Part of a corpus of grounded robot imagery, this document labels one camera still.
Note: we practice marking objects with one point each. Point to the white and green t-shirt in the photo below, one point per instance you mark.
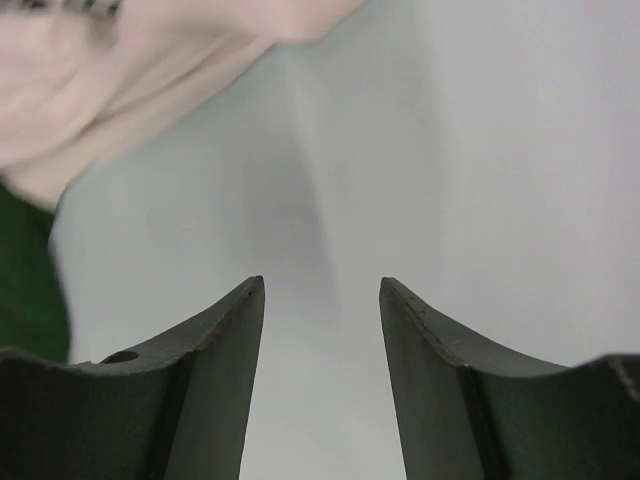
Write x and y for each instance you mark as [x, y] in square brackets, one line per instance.
[82, 82]

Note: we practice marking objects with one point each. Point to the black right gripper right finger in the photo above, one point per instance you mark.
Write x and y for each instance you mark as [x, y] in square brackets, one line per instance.
[470, 408]

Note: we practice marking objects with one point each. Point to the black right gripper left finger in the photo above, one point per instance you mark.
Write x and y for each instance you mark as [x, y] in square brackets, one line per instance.
[175, 406]

